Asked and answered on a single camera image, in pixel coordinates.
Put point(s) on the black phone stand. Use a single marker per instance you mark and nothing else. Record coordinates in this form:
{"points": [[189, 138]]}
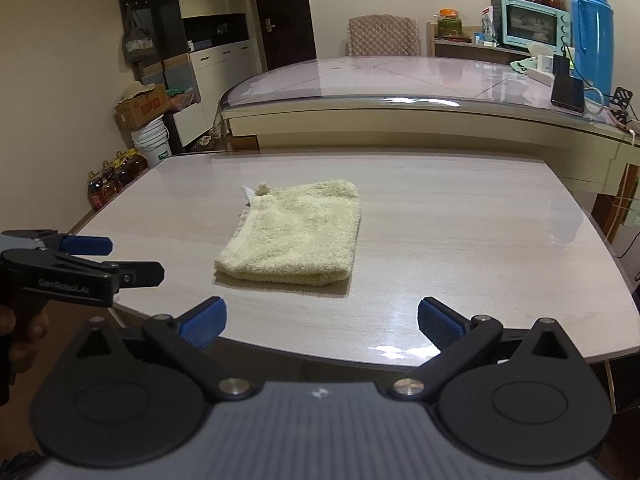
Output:
{"points": [[621, 97]]}

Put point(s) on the white box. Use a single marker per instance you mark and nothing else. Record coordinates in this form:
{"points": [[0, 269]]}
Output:
{"points": [[542, 70]]}

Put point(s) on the blue thermos jug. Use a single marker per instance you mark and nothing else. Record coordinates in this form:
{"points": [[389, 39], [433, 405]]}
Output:
{"points": [[592, 45]]}

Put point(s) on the quilted brown chair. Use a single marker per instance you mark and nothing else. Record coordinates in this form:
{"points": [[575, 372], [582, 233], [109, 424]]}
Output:
{"points": [[382, 35]]}

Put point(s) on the green cloth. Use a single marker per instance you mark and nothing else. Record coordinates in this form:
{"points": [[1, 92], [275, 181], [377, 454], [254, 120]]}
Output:
{"points": [[522, 65]]}

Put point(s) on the red and green plastic bag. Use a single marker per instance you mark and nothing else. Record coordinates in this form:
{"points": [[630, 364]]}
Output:
{"points": [[180, 99]]}

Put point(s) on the white plastic bucket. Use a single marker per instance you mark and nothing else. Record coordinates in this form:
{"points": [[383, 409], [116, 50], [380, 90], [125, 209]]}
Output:
{"points": [[152, 142]]}

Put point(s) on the cardboard box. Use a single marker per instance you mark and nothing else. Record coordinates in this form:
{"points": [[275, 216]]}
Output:
{"points": [[140, 109]]}

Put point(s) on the cream and dark cabinet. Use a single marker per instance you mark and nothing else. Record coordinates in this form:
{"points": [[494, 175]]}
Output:
{"points": [[215, 65]]}

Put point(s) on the grey hanging bag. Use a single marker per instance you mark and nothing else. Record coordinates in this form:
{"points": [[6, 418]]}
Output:
{"points": [[140, 42]]}

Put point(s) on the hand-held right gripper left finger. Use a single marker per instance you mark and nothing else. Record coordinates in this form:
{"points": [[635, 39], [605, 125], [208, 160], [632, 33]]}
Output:
{"points": [[205, 322]]}

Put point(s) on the dark wooden door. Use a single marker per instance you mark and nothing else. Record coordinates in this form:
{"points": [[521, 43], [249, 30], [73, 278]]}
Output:
{"points": [[282, 10]]}

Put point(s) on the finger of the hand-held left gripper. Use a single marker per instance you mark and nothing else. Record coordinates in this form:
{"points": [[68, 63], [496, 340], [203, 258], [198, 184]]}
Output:
{"points": [[87, 245], [142, 272]]}

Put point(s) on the person's left hand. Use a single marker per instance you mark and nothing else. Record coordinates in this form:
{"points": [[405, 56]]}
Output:
{"points": [[31, 342]]}

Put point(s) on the dark oil bottle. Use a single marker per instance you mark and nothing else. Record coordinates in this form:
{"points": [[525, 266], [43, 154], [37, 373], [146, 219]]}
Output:
{"points": [[137, 162], [96, 192], [123, 170], [110, 180]]}

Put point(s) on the mint toaster oven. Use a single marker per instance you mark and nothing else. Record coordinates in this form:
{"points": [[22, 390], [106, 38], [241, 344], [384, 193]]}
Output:
{"points": [[530, 25]]}

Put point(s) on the black phone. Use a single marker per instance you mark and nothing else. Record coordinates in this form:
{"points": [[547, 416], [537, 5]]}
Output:
{"points": [[568, 94]]}

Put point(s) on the wooden side shelf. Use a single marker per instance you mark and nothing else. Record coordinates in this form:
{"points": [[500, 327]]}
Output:
{"points": [[465, 46]]}

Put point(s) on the beige glass-topped dining table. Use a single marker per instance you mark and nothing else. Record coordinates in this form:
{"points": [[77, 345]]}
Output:
{"points": [[400, 80]]}

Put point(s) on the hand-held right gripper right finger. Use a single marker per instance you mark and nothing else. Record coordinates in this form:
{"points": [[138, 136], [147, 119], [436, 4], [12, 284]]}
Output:
{"points": [[440, 325]]}

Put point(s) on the orange-lidded pickle jar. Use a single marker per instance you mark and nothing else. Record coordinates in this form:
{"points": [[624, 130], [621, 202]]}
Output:
{"points": [[449, 24]]}

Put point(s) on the pale yellow towel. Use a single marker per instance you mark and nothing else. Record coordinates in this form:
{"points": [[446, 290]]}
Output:
{"points": [[295, 235]]}

